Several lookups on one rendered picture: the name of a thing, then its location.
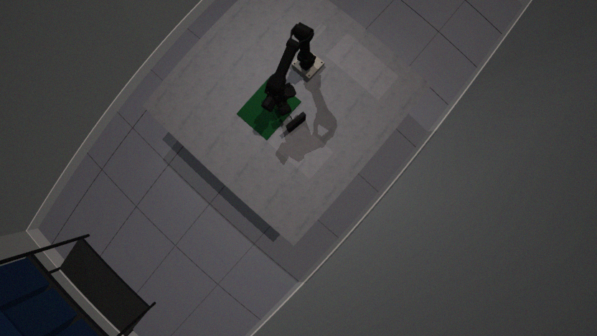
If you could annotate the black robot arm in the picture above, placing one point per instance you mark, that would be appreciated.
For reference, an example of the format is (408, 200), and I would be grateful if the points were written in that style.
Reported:
(275, 86)

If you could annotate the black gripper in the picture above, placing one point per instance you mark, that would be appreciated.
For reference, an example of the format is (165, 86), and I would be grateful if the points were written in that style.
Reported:
(283, 106)

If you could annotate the green circuit board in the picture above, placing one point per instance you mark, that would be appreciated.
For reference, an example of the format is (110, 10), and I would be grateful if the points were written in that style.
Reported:
(263, 121)

